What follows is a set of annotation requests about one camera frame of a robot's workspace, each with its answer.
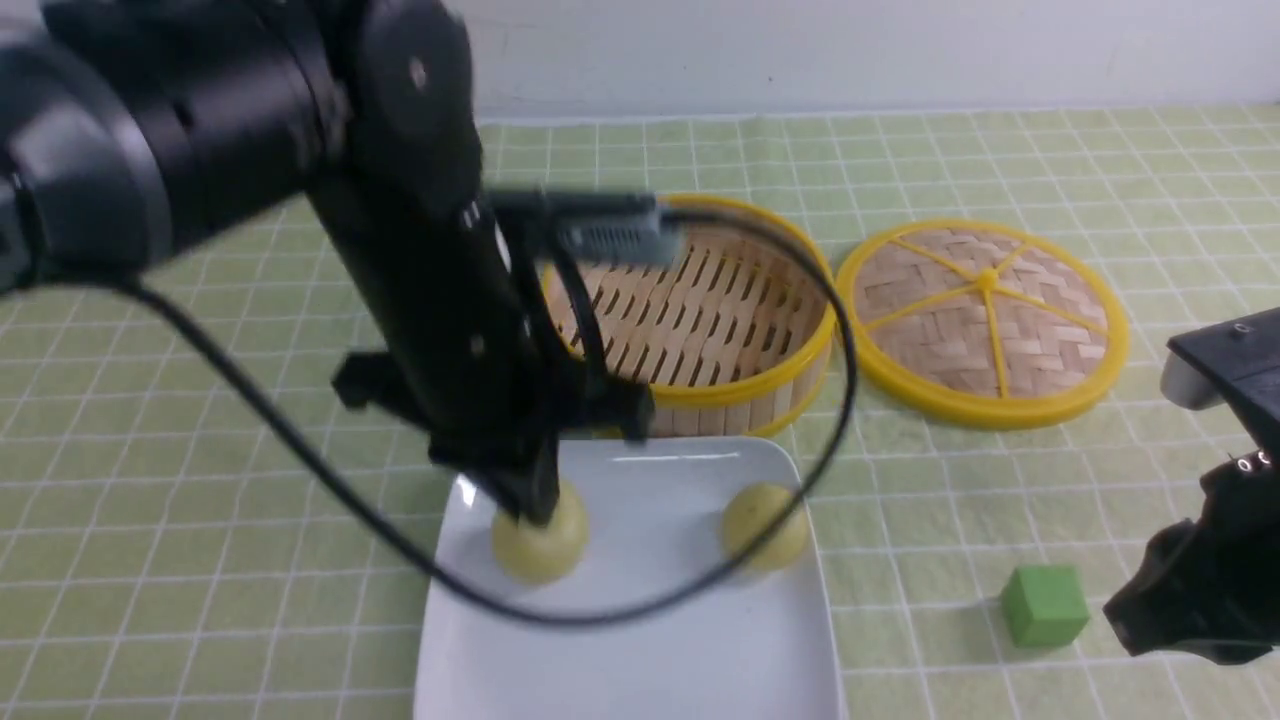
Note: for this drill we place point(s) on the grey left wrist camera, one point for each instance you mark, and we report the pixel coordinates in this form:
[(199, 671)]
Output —
[(618, 228)]

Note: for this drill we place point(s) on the green checkered tablecloth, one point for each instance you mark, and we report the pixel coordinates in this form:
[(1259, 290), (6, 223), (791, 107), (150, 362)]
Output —
[(165, 558)]

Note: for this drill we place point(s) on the woven bamboo steamer lid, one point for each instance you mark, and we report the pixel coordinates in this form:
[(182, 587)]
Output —
[(983, 325)]

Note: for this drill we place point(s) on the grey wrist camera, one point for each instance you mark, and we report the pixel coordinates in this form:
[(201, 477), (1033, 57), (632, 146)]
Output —
[(618, 228), (1238, 358)]

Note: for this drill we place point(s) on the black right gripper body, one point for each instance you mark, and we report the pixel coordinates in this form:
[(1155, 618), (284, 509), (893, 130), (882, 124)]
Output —
[(1210, 586)]

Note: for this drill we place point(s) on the yellow steamed bun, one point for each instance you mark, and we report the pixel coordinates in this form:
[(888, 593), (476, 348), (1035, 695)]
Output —
[(750, 512), (534, 555)]

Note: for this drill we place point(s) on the bamboo steamer basket yellow rim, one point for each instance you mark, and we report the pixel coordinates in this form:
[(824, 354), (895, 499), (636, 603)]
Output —
[(736, 339)]

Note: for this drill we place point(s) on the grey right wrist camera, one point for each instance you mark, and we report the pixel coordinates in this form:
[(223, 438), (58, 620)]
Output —
[(1238, 358)]

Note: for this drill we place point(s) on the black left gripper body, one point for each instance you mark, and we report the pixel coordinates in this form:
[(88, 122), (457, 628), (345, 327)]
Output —
[(472, 356)]

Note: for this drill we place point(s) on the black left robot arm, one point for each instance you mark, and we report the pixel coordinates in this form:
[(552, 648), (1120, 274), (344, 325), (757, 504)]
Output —
[(135, 131)]

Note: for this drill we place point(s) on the green cube block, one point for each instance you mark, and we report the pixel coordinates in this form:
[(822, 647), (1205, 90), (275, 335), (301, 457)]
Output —
[(1044, 606)]

